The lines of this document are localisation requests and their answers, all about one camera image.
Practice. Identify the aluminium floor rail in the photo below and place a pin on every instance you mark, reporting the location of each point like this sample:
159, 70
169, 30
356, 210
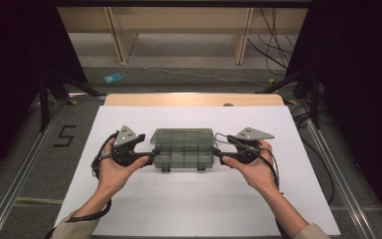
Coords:
341, 189
13, 195

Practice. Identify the person's left hand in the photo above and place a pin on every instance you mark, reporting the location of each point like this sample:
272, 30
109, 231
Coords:
112, 181

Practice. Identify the black metal stand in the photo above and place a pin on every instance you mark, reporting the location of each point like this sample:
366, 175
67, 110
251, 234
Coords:
43, 106
315, 106

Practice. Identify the black curtain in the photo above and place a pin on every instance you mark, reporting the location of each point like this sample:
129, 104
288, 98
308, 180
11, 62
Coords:
13, 66
361, 83

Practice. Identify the black metal frame bar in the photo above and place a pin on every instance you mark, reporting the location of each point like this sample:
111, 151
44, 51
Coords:
179, 3

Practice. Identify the grey transparent plastic compartment box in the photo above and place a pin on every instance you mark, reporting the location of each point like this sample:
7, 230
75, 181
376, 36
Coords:
182, 146

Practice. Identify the white table mat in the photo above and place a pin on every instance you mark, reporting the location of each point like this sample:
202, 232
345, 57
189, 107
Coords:
179, 199

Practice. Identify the beige wooden desk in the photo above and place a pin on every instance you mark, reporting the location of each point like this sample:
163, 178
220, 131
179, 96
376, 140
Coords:
119, 43

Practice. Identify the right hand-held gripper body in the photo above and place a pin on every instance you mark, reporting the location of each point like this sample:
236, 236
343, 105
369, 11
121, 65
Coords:
252, 133

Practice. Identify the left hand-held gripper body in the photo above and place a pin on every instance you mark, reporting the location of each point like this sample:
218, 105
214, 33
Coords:
124, 136

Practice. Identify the blue card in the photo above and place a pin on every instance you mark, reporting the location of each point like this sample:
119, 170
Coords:
112, 78

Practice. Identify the yellow tape piece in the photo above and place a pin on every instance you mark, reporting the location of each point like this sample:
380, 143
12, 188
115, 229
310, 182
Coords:
73, 102
271, 81
292, 102

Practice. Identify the person's right hand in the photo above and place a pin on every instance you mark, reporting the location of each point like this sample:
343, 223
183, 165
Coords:
258, 172

